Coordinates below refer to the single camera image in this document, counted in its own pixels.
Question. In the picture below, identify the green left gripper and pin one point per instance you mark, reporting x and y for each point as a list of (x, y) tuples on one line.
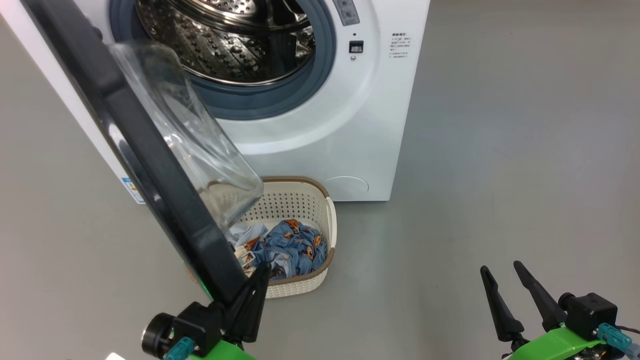
[(220, 350)]

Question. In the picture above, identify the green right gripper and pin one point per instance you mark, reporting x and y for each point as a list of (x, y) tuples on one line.
[(560, 345)]

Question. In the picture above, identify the pale blue and cream garment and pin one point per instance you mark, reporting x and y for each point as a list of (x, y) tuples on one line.
[(245, 240)]

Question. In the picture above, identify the blue orange-print garment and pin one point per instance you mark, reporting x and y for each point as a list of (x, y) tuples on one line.
[(292, 245)]

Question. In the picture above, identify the black round glass washer door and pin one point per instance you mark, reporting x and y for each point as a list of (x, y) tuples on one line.
[(150, 165)]

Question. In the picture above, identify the white front-load washing machine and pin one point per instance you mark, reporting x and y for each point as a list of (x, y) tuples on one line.
[(325, 125)]

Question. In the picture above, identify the grey rubber door gasket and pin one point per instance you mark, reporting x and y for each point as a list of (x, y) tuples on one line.
[(280, 97)]

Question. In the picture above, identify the stainless steel washing machine drum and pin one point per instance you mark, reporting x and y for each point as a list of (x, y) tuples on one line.
[(225, 50)]

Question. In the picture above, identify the black door latch socket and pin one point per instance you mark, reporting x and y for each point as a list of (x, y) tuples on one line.
[(356, 47)]

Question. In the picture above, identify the cream perforated laundry basket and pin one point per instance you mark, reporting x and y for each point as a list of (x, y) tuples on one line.
[(300, 200)]

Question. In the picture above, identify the round white filter cover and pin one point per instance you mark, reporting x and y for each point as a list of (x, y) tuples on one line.
[(345, 187)]

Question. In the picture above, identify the blue energy label sticker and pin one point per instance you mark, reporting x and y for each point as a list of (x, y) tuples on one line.
[(134, 192)]

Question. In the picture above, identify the small printed text sticker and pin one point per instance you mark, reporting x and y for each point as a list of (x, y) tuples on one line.
[(401, 46)]

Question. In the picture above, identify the grey warning sticker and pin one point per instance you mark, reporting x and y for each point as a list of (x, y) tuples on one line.
[(346, 12)]

